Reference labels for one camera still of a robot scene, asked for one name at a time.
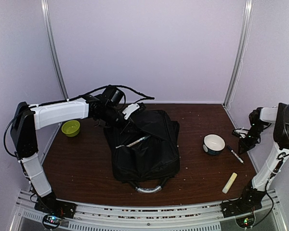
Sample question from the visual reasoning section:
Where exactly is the black student backpack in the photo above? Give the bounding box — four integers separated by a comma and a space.
104, 110, 180, 194

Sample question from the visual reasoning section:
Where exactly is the lime green bowl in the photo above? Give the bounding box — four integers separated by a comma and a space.
61, 120, 80, 137

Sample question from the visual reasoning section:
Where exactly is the aluminium frame post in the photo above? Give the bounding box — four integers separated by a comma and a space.
40, 0, 68, 99
223, 0, 254, 109

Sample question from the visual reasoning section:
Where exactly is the left aluminium frame post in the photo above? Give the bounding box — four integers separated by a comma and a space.
40, 0, 68, 99

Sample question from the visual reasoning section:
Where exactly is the right aluminium frame post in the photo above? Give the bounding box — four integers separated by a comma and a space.
223, 0, 254, 109

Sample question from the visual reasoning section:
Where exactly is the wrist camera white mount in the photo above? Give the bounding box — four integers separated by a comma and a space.
122, 103, 145, 120
232, 128, 249, 138

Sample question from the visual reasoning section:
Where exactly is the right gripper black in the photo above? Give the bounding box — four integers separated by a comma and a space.
238, 122, 264, 154

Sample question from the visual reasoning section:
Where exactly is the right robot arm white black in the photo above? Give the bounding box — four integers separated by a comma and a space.
237, 103, 289, 213

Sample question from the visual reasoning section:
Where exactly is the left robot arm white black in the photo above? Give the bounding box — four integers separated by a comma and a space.
5, 85, 140, 214

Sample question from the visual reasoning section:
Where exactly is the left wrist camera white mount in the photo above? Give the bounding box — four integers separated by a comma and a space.
122, 103, 145, 120

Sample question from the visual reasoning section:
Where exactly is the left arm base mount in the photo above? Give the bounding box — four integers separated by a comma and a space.
34, 200, 77, 218

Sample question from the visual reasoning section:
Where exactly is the white blue ceramic bowl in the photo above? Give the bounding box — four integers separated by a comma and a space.
202, 134, 225, 156

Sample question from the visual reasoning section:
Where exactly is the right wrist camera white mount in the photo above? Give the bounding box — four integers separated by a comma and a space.
232, 128, 249, 138

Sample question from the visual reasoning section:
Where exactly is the blue capped white marker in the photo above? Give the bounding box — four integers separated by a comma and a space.
226, 145, 244, 164

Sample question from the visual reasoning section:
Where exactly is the pale yellow highlighter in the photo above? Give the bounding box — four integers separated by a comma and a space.
222, 172, 237, 194

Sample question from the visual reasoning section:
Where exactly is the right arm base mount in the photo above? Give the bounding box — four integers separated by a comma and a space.
220, 199, 262, 218

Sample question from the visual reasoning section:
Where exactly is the green capped white marker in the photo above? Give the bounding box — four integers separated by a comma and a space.
127, 135, 150, 147

